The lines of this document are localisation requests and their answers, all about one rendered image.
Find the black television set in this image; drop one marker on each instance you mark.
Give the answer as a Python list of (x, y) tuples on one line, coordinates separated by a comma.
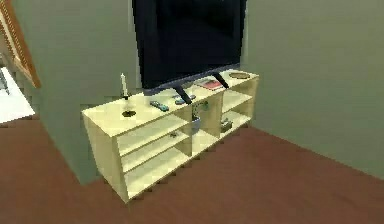
[(190, 40)]

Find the brown round plate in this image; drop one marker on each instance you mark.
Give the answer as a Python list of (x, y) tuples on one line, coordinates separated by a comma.
[(239, 75)]

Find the pale yellow shelf unit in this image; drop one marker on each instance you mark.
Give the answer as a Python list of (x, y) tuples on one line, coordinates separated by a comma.
[(110, 120)]

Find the white candle on black holder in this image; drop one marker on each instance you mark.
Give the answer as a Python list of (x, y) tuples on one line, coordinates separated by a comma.
[(124, 86)]

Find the small dark object on shelf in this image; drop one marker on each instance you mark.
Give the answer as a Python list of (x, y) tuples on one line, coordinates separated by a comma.
[(173, 134)]

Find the green plant in grey pot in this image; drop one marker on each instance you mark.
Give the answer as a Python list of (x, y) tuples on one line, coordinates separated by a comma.
[(196, 117)]

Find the dark round coaster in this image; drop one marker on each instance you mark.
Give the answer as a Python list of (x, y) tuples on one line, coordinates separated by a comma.
[(129, 113)]

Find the blue grey remote control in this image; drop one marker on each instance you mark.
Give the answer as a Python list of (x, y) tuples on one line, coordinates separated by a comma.
[(183, 98)]

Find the red book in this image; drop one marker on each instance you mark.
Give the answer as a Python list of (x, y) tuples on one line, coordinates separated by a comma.
[(210, 84)]

